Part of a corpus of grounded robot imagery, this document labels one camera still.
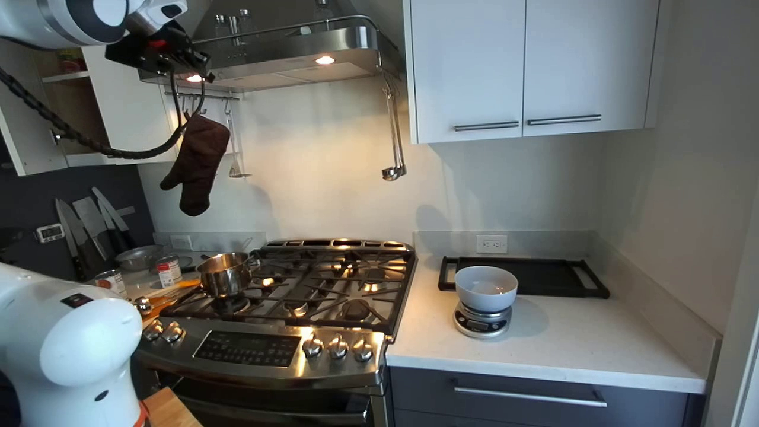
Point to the stainless steel range hood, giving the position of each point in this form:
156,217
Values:
268,63

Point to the grey bowl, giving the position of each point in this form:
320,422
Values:
487,286

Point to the small white jar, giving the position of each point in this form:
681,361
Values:
109,284

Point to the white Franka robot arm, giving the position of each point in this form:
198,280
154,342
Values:
61,348

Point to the hood lamp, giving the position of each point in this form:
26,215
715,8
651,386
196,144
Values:
326,61
196,80

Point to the stainless steel saucepan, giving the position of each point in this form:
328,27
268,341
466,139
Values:
224,277

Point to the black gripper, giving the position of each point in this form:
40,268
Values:
139,51

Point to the round kitchen scale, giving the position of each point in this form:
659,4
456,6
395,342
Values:
481,322

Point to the hanging steel utensil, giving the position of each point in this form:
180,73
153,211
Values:
237,144

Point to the kitchen knife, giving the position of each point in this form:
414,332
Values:
111,215
91,227
70,233

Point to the stainless gas stove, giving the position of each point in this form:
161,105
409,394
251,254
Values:
244,348

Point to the black flat tray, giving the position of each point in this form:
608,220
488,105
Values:
554,277

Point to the dark brown oven mitt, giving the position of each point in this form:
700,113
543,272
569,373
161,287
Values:
198,157

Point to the steel stove knob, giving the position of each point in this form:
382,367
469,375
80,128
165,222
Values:
339,349
363,352
314,348
174,332
153,331

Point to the wooden block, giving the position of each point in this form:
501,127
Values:
169,408

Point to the dark grey base cabinet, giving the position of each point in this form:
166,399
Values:
537,412

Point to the white open shelf cabinet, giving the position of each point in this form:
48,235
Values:
126,109

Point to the small jar red label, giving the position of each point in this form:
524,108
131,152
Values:
166,274

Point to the white wall cabinet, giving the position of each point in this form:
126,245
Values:
547,63

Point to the hanging kitchen utensils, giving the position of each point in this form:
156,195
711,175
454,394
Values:
392,134

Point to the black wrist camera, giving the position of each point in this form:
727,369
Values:
175,35

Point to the clear glass container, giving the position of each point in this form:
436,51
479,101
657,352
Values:
136,268

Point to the white wall outlet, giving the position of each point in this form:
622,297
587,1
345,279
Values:
50,233

